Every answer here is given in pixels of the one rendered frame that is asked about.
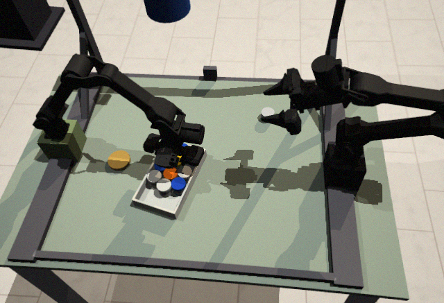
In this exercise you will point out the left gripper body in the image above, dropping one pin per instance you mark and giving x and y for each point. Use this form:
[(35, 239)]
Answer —
[(291, 116)]

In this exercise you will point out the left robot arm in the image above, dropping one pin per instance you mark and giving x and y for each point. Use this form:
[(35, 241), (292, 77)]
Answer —
[(352, 133)]

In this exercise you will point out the dark grey cylinder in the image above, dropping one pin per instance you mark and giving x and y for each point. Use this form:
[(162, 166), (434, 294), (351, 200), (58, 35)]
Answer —
[(267, 111)]

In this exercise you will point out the beige rectangular tray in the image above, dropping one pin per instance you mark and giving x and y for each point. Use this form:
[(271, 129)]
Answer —
[(146, 194)]

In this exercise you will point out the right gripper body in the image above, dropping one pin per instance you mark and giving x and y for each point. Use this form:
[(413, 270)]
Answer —
[(192, 154)]

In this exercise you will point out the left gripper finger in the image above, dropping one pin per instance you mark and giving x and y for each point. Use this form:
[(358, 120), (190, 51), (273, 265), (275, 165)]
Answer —
[(275, 119), (276, 89)]

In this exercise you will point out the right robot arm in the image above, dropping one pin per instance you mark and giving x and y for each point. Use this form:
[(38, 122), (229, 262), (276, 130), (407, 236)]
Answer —
[(158, 110)]

